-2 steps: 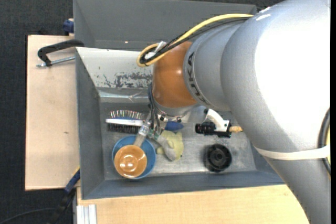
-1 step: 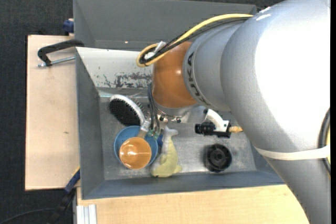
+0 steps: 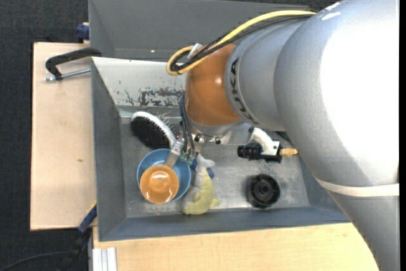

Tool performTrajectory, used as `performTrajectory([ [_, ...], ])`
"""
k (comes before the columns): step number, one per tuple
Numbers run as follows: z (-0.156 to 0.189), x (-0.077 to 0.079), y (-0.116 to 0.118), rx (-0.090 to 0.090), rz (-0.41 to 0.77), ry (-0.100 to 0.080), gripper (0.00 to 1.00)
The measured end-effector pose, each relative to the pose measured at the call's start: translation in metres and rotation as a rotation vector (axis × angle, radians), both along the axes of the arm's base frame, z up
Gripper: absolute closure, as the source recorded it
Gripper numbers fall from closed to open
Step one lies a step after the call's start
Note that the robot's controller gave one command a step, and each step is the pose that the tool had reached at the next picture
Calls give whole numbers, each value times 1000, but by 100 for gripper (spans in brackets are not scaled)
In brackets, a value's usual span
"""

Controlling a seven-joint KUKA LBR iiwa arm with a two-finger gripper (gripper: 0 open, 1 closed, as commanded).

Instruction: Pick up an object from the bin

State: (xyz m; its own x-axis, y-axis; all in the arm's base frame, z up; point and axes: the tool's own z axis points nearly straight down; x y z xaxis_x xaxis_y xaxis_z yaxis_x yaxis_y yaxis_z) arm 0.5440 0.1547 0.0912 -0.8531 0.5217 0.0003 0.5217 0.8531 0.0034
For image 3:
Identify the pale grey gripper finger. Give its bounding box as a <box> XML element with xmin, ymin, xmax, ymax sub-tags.
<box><xmin>166</xmin><ymin>140</ymin><xmax>185</xmax><ymax>169</ymax></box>

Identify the blue bowl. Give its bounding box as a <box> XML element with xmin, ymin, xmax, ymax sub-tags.
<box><xmin>136</xmin><ymin>148</ymin><xmax>193</xmax><ymax>202</ymax></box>

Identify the black and white hairbrush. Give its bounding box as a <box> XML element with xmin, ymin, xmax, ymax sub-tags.
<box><xmin>130</xmin><ymin>110</ymin><xmax>184</xmax><ymax>150</ymax></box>

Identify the orange translucent cup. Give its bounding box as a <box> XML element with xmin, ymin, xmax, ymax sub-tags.
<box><xmin>139</xmin><ymin>165</ymin><xmax>180</xmax><ymax>204</ymax></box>

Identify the grey metal bin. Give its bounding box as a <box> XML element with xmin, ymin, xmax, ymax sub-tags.
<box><xmin>87</xmin><ymin>0</ymin><xmax>351</xmax><ymax>242</ymax></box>

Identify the yellow and white toy animal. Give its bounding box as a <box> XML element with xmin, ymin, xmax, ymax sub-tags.
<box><xmin>180</xmin><ymin>154</ymin><xmax>221</xmax><ymax>216</ymax></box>

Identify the black round ribbed cap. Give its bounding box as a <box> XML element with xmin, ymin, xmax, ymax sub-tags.
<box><xmin>247</xmin><ymin>173</ymin><xmax>282</xmax><ymax>209</ymax></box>

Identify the pale wood board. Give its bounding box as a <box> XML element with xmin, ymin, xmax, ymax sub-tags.
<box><xmin>30</xmin><ymin>42</ymin><xmax>98</xmax><ymax>232</ymax></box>

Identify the black cylinder on white bracket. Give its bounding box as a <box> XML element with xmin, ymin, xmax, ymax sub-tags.
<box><xmin>237</xmin><ymin>126</ymin><xmax>299</xmax><ymax>164</ymax></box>

